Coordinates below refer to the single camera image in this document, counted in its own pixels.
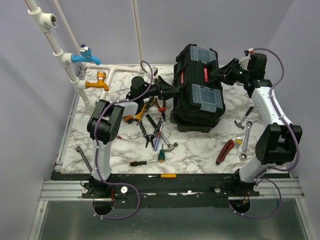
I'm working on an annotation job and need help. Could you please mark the aluminium extrusion rail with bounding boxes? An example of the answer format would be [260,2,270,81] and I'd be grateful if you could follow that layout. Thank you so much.
[39,180,83,201]

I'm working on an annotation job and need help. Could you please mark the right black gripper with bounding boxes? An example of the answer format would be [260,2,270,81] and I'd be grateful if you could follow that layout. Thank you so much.
[210,58,250,86]

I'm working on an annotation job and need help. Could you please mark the blue handle screwdriver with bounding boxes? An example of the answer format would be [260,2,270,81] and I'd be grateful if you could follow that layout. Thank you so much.
[153,131,161,151]

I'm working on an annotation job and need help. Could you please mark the green stubby screwdriver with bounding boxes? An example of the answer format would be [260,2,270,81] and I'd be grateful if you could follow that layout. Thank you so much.
[157,149,165,162]

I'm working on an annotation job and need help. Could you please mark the silver ratchet wrench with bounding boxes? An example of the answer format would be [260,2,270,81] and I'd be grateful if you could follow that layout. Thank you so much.
[239,121,253,160]

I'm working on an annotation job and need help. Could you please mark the purple cable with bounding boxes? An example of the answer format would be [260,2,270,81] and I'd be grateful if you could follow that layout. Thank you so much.
[93,60,154,221]
[228,47,300,220]

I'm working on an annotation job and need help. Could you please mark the orange handle screwdriver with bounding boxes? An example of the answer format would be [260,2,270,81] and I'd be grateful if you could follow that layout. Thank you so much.
[148,173,177,179]

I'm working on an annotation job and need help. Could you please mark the black plastic toolbox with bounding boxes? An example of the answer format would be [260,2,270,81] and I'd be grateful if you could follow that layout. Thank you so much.
[170,44,226,133]

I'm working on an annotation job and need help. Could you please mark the orange water tap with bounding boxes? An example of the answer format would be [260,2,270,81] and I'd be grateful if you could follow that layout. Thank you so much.
[85,71,109,92]

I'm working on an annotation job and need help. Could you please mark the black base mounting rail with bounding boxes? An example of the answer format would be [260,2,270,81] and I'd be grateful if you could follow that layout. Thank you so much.
[50,172,294,211]

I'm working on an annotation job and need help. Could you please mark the white PVC pipe frame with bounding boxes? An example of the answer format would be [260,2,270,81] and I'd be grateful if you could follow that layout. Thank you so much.
[23,0,146,120]

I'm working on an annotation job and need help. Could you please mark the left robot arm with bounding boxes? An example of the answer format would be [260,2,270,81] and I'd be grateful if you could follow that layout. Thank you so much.
[87,76,180,198]

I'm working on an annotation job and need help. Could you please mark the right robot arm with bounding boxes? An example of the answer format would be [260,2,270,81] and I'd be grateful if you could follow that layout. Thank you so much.
[210,48,303,196]

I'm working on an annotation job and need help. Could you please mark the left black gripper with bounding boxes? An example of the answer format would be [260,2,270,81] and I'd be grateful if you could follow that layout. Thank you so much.
[140,75,180,101]

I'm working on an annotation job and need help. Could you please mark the red black utility knife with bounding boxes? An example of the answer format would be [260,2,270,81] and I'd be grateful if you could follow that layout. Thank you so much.
[215,139,235,165]

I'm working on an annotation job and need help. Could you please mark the silver claw hammer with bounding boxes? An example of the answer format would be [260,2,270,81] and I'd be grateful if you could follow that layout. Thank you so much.
[160,133,179,152]

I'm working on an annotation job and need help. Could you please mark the small black claw hammer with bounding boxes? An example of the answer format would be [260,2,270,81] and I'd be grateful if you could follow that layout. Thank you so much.
[234,106,254,130]

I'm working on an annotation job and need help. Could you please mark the red black pliers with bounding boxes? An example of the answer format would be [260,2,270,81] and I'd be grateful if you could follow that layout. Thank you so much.
[155,100,167,122]

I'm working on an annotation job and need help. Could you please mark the blue water tap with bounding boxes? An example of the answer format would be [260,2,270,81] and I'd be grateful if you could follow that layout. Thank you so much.
[71,44,101,66]

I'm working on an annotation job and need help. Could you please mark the black long nose pliers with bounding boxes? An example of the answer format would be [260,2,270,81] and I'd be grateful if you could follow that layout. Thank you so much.
[139,113,163,149]

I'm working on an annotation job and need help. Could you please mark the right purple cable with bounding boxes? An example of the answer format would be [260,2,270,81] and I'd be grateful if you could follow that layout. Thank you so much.
[228,47,300,220]

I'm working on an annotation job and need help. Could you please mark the yellow black electric screwdriver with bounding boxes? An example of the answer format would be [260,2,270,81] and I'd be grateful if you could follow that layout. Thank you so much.
[134,96,156,124]

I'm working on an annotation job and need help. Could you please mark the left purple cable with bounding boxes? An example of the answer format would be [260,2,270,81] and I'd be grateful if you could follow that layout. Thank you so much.
[93,60,154,221]

